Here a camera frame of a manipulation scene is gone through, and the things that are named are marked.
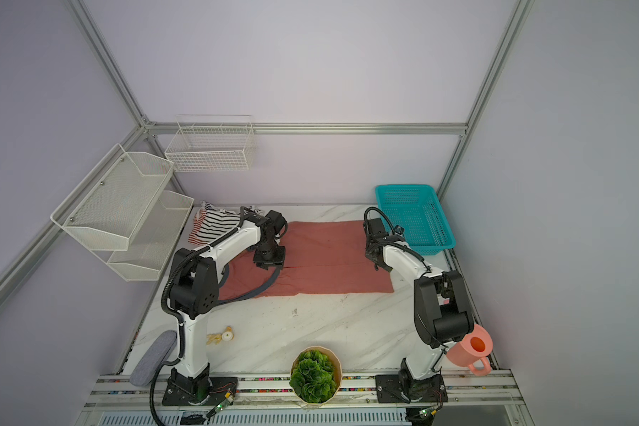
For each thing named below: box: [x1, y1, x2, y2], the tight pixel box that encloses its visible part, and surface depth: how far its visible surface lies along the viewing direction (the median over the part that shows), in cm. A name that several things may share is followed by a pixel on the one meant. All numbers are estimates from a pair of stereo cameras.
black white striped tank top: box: [197, 201, 262, 245], surface depth 106 cm
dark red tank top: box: [222, 220, 395, 298], surface depth 99 cm
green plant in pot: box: [289, 345, 343, 405], surface depth 68 cm
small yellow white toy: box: [205, 325, 235, 346], surface depth 83 cm
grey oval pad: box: [129, 330, 179, 387], surface depth 78 cm
